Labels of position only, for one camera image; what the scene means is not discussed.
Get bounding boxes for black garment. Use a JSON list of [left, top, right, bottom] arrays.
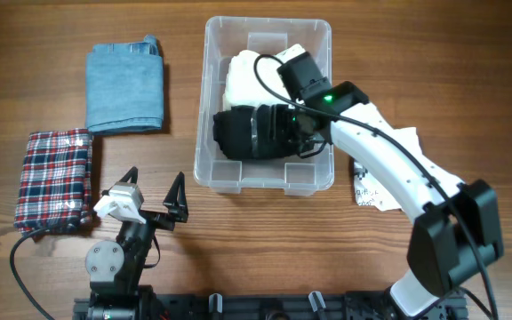
[[212, 104, 296, 160]]

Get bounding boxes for folded red plaid shirt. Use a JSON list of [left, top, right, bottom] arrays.
[[13, 128, 92, 235]]

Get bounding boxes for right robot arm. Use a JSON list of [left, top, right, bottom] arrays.
[[285, 78, 504, 319]]

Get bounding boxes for clear plastic storage bin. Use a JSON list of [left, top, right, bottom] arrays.
[[194, 16, 334, 196]]

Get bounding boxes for cream white cloth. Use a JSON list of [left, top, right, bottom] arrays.
[[222, 50, 290, 111]]

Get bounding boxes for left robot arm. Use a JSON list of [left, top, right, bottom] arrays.
[[73, 167, 188, 320]]

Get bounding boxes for folded blue denim jeans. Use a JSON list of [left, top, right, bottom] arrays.
[[85, 35, 164, 135]]

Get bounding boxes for white printed t-shirt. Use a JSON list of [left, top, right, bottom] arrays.
[[354, 127, 422, 212]]

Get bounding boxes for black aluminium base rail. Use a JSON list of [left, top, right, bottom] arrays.
[[72, 291, 468, 320]]

